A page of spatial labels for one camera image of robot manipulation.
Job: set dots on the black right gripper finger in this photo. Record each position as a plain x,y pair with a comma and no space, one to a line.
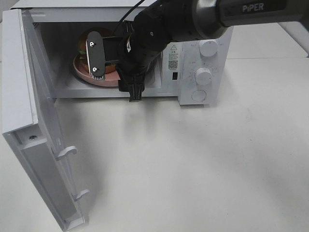
95,54
133,83

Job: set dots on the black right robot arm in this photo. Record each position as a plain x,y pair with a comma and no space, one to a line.
166,21

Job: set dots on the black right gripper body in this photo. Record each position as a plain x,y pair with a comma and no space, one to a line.
135,44

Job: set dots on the white microwave door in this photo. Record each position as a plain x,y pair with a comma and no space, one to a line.
30,124

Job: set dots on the round white door button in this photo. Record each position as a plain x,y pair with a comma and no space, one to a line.
199,96

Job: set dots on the white microwave oven body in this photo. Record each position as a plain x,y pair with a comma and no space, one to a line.
62,23

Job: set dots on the lower white microwave knob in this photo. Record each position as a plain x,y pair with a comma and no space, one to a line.
203,76

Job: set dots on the upper white microwave knob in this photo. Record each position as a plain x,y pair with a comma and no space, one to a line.
208,48

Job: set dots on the pink round plate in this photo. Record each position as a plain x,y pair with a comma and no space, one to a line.
81,70

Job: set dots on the white microwave knob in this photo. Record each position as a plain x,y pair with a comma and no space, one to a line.
208,48
203,76

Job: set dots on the white warning label sticker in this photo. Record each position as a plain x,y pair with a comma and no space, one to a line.
172,56

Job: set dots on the burger with lettuce and tomato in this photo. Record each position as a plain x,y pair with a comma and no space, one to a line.
82,44

